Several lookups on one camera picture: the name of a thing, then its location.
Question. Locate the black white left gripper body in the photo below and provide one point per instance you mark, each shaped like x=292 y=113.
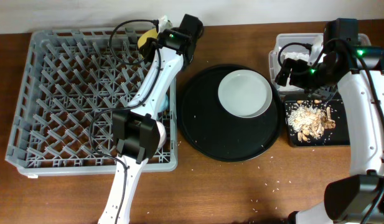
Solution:
x=151 y=46

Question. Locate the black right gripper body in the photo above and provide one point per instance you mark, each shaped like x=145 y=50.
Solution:
x=312 y=79

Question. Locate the yellow bowl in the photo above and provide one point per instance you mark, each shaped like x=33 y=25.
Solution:
x=149 y=36

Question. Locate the white napkin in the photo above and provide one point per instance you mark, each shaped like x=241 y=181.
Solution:
x=295 y=56

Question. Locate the blue plastic cup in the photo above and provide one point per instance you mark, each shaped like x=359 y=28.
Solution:
x=165 y=104

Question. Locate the brown food scraps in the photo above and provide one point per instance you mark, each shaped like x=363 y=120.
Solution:
x=308 y=119

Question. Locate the white round plate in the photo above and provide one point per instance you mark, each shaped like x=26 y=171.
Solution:
x=245 y=93

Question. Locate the pink plastic cup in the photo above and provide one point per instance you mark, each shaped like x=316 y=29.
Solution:
x=162 y=134

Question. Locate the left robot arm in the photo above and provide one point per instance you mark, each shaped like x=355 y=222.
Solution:
x=137 y=134

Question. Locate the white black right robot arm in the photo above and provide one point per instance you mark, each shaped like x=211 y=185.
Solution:
x=359 y=198

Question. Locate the grey dishwasher rack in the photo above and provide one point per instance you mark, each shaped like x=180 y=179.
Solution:
x=69 y=76

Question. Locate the clear plastic bin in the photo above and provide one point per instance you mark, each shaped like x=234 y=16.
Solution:
x=281 y=41

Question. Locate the rectangular black tray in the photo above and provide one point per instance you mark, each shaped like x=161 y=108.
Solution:
x=332 y=137

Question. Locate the round black tray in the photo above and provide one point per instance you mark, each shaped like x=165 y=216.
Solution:
x=216 y=133

